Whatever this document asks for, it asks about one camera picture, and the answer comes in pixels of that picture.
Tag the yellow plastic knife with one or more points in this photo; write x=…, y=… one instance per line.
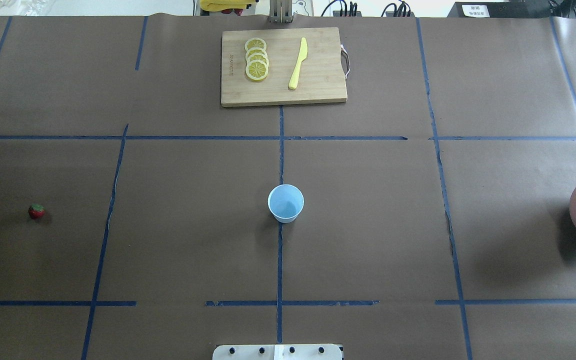
x=301, y=57

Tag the red strawberry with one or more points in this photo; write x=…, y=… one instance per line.
x=36, y=211

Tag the yellow cloth bag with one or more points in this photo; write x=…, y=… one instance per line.
x=220, y=5

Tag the wooden cutting board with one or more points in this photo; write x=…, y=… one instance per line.
x=322, y=78

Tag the aluminium frame post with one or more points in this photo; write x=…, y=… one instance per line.
x=281, y=11

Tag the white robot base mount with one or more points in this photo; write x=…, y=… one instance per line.
x=308, y=351

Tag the light blue plastic cup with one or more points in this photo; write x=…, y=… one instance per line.
x=285, y=203

